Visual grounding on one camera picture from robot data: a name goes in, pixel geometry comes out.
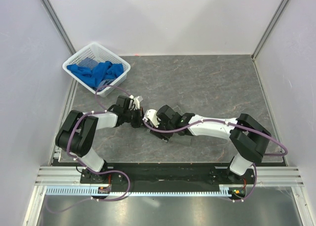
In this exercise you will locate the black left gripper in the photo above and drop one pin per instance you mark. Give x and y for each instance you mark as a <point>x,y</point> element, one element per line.
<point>139,121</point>

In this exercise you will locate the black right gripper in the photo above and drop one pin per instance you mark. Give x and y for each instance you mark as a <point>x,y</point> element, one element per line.
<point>158,134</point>

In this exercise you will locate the grey green napkin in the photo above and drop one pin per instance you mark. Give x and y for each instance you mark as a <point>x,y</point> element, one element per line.
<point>171,137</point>

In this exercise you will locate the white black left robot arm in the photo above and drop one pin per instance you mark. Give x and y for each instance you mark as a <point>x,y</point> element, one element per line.
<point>76,134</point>

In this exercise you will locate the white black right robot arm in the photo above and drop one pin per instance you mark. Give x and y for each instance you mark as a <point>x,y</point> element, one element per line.
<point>244,132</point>

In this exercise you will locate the blue towel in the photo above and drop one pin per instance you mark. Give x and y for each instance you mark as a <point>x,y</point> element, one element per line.
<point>102,74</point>

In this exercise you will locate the white plastic basket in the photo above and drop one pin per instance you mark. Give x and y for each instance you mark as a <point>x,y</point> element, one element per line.
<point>90,56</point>

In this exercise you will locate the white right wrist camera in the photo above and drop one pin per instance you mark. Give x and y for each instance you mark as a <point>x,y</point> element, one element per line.
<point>151,115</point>

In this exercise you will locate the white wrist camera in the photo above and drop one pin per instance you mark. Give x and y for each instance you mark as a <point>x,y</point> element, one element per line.
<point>135,102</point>
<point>151,115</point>

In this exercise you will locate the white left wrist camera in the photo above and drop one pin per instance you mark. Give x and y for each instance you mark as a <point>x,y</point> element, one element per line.
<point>135,102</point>

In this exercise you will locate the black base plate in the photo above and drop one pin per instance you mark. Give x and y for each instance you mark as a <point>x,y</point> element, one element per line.
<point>167,176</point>

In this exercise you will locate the grey slotted cable duct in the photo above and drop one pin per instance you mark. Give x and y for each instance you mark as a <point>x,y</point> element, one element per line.
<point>97,191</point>

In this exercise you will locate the aluminium frame post left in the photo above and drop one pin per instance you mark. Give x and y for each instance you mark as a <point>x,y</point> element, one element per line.
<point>58,25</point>

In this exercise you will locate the aluminium frame post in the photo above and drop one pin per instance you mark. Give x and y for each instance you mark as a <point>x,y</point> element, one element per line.
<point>58,25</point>
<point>270,27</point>

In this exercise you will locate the aluminium frame post right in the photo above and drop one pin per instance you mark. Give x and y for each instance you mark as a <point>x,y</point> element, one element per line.
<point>270,27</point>

